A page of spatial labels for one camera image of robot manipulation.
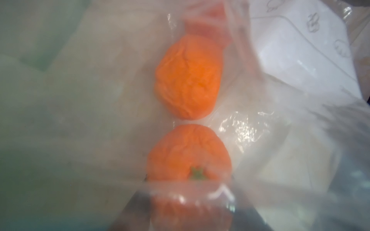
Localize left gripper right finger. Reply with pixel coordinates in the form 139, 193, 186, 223
231, 187, 273, 231

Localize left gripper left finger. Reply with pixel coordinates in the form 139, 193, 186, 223
108, 191, 150, 231

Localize oranges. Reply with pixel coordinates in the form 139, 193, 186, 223
145, 2, 233, 231

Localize blue zip clear bag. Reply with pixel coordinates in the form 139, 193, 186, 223
1, 1, 370, 231

